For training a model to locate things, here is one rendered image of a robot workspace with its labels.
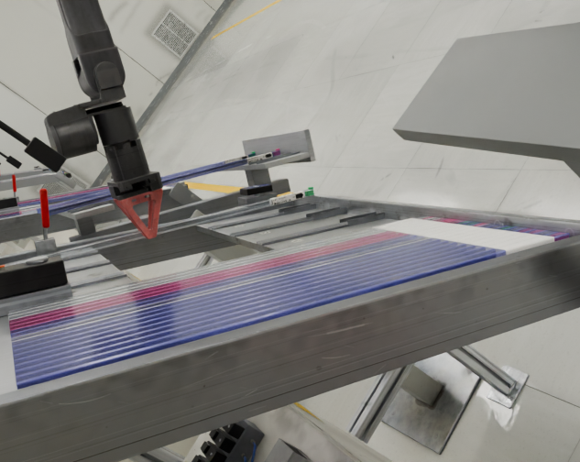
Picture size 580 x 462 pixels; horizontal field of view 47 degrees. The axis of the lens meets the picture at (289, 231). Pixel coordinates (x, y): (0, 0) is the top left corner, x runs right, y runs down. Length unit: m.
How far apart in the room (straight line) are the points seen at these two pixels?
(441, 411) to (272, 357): 1.28
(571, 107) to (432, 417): 0.95
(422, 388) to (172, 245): 0.84
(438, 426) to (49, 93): 7.40
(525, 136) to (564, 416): 0.69
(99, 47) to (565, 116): 0.68
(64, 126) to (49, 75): 7.60
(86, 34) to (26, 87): 7.56
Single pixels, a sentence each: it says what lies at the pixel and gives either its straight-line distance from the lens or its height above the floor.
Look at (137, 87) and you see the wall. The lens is 8.75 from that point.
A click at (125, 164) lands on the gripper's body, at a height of 1.03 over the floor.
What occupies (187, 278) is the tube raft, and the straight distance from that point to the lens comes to 0.70.
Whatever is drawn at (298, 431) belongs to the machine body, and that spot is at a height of 0.62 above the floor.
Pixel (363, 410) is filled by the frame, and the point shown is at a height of 0.31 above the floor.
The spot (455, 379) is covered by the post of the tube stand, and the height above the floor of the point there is 0.01.
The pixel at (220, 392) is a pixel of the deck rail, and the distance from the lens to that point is 0.48.
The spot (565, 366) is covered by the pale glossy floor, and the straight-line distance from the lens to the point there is 1.60.
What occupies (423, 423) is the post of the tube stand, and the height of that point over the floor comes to 0.01.
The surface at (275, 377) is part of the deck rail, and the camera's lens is 0.50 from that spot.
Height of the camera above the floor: 1.18
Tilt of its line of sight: 23 degrees down
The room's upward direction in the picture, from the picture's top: 53 degrees counter-clockwise
